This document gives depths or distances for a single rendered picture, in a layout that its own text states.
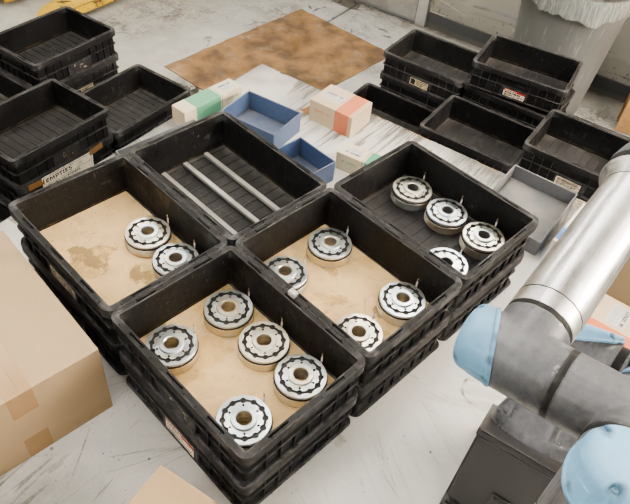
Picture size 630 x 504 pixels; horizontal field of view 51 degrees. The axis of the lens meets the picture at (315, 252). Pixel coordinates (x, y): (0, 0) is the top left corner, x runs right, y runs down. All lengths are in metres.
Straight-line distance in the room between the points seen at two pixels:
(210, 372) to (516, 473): 0.59
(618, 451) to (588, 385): 0.10
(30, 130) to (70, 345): 1.37
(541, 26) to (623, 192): 2.72
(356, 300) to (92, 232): 0.63
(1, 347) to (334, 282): 0.68
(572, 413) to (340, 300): 0.85
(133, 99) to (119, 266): 1.43
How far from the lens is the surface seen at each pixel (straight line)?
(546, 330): 0.69
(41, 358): 1.30
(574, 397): 0.66
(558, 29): 3.50
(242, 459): 1.11
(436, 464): 1.41
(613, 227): 0.80
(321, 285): 1.46
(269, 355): 1.30
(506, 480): 1.21
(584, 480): 0.58
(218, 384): 1.30
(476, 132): 2.85
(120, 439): 1.41
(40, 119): 2.60
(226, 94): 2.17
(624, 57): 4.12
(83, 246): 1.57
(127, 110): 2.79
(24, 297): 1.40
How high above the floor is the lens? 1.92
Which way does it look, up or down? 46 degrees down
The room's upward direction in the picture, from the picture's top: 7 degrees clockwise
